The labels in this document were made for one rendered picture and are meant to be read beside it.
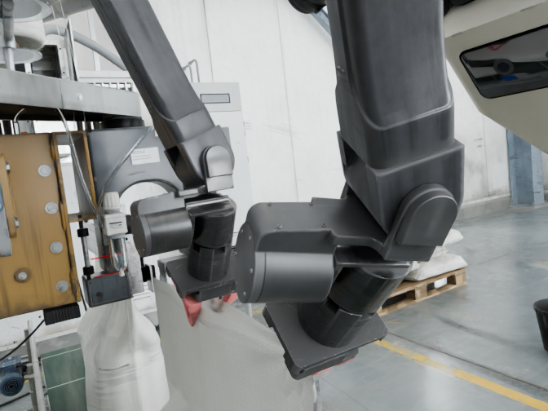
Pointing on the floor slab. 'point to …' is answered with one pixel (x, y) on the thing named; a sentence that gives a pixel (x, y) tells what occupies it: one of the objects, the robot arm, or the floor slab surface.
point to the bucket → (542, 320)
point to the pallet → (457, 277)
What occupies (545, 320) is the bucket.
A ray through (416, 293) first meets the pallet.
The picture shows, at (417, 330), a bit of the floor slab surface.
